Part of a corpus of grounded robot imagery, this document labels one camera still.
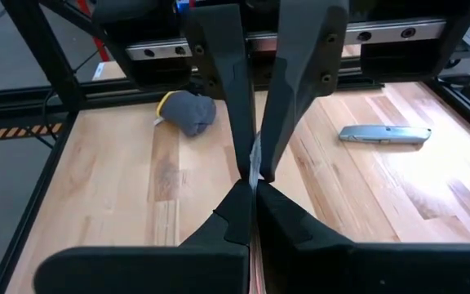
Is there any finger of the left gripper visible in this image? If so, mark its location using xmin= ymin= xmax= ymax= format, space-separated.
xmin=260 ymin=0 xmax=350 ymax=184
xmin=188 ymin=2 xmax=257 ymax=181

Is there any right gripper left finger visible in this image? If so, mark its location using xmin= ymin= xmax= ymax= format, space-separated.
xmin=33 ymin=178 xmax=257 ymax=294

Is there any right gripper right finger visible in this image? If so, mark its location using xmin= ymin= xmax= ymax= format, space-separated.
xmin=256 ymin=180 xmax=470 ymax=294

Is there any clear plastic bag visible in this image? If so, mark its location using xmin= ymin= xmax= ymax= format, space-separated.
xmin=248 ymin=131 xmax=267 ymax=294

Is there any red rod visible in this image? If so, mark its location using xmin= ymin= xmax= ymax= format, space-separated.
xmin=75 ymin=0 xmax=112 ymax=62

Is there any silver utility knife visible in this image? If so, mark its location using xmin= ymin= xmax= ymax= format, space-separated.
xmin=338 ymin=124 xmax=432 ymax=145

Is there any striped hazard tape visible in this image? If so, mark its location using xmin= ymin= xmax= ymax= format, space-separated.
xmin=0 ymin=122 xmax=63 ymax=142

